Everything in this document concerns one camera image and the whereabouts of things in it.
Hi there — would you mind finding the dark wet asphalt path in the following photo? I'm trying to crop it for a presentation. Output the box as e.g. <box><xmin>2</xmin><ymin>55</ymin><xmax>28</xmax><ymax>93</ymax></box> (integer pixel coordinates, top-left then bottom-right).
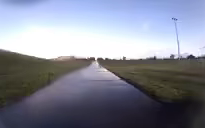
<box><xmin>0</xmin><ymin>60</ymin><xmax>205</xmax><ymax>128</ymax></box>

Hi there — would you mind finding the distant low building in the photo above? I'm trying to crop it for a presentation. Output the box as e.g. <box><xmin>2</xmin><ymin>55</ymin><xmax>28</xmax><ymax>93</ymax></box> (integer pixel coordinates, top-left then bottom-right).
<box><xmin>49</xmin><ymin>55</ymin><xmax>88</xmax><ymax>62</ymax></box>

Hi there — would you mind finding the distant row of trees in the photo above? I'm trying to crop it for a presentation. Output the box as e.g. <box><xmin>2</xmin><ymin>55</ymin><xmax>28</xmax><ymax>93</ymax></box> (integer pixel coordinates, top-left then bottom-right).
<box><xmin>96</xmin><ymin>53</ymin><xmax>205</xmax><ymax>62</ymax></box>

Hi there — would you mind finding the flat grass field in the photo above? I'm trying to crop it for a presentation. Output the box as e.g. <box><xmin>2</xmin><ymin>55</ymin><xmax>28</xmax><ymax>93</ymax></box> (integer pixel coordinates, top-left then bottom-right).
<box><xmin>97</xmin><ymin>58</ymin><xmax>205</xmax><ymax>104</ymax></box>

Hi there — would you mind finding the tall light mast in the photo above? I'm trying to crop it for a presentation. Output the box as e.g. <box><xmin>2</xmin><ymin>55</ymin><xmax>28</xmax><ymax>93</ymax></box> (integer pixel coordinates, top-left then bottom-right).
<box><xmin>171</xmin><ymin>17</ymin><xmax>182</xmax><ymax>61</ymax></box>

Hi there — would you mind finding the grass embankment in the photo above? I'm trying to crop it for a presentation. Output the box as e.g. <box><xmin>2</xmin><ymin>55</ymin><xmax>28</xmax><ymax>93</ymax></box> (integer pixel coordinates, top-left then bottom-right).
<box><xmin>0</xmin><ymin>46</ymin><xmax>94</xmax><ymax>111</ymax></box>

